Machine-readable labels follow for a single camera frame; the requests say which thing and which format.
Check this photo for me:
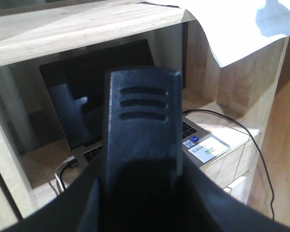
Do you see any white cable left of laptop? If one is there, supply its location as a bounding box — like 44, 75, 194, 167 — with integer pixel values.
48, 156, 75, 196

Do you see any white paper sheet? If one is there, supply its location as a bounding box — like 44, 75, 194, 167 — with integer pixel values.
149, 0, 290, 67

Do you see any white label sticker right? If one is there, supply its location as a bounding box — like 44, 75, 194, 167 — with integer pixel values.
188, 136, 230, 163

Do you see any black cable right of laptop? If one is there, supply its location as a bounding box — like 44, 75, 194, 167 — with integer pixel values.
183, 109, 276, 221

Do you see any wooden shelf unit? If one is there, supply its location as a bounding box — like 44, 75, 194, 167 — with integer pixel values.
0, 0, 289, 227

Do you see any black cable left of laptop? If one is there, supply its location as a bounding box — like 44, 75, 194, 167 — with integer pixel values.
59, 159, 79, 194

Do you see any silver laptop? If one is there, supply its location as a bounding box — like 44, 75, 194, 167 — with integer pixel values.
38, 38, 232, 170

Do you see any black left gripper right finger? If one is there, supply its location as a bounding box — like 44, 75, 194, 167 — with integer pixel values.
183, 155, 290, 232

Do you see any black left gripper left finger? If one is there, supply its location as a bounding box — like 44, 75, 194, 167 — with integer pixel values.
4, 154, 103, 232

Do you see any black cable of laptop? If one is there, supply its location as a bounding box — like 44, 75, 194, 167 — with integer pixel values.
183, 109, 276, 221
59, 159, 79, 194

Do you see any black stapler with orange button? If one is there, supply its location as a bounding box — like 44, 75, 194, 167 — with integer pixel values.
77, 65, 223, 232

